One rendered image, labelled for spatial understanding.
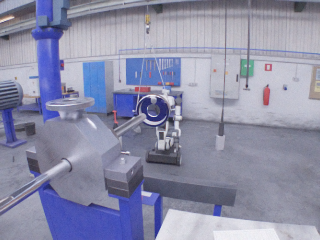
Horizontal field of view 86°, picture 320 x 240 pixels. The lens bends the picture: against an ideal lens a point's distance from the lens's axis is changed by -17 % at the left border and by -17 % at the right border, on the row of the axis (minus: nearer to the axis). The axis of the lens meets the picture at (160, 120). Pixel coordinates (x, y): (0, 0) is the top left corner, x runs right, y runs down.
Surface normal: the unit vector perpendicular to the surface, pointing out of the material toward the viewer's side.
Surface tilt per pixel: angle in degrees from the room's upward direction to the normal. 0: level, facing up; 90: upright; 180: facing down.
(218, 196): 90
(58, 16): 90
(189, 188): 90
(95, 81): 90
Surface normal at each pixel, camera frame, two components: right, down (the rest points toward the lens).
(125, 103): -0.33, 0.24
